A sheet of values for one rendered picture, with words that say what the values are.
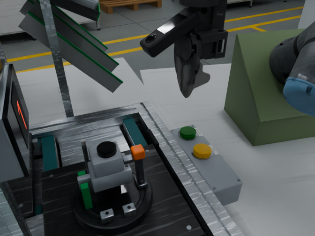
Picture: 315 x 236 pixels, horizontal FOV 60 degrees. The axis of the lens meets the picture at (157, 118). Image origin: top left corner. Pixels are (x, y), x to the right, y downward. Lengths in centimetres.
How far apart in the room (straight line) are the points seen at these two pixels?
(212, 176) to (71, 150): 35
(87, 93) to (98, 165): 66
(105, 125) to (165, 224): 35
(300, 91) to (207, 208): 29
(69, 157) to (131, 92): 44
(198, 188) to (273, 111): 35
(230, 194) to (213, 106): 45
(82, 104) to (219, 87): 52
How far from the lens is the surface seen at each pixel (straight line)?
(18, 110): 32
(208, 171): 58
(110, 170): 43
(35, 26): 73
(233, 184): 57
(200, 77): 59
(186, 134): 65
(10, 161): 29
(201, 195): 55
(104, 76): 76
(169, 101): 98
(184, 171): 58
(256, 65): 83
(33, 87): 118
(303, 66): 65
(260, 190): 71
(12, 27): 451
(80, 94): 106
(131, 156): 46
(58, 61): 72
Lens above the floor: 137
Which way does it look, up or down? 35 degrees down
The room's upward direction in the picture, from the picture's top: straight up
